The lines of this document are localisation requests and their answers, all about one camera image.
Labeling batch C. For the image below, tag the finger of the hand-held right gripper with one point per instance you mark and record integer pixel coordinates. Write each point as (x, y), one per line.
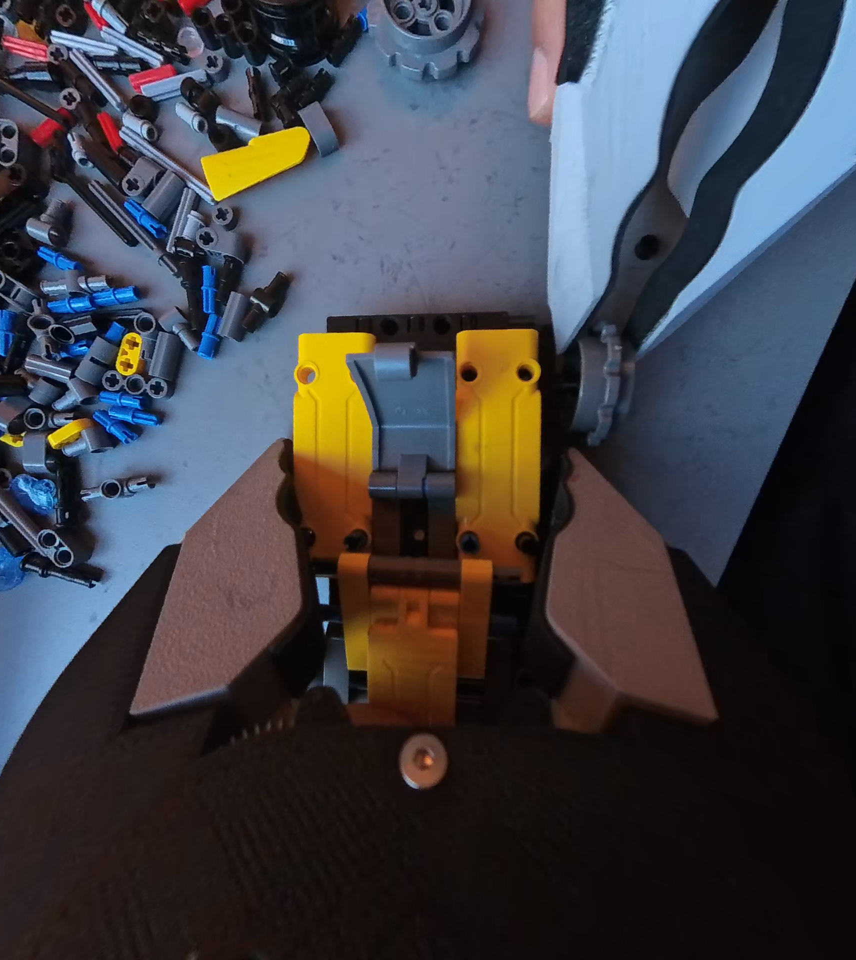
(593, 210)
(788, 172)

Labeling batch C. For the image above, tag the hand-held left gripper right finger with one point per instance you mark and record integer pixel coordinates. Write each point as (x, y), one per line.
(623, 607)

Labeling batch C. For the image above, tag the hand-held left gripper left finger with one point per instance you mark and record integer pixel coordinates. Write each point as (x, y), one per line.
(225, 600)

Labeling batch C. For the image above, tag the yellow toy brick vehicle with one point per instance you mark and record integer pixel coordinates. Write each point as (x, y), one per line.
(499, 420)

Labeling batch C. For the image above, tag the grey desk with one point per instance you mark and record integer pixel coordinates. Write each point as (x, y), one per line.
(428, 210)

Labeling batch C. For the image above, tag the person's right hand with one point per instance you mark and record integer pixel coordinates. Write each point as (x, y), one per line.
(548, 67)

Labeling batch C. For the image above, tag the grey wheel hub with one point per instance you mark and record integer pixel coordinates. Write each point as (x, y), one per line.
(428, 30)

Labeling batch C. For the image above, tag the black rubber tyre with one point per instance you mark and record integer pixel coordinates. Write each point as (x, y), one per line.
(285, 30)

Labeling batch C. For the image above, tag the pile of small brick parts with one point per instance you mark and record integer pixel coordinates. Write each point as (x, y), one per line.
(60, 337)

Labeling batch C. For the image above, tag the yellow curved panel piece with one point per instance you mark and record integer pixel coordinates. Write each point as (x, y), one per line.
(255, 161)

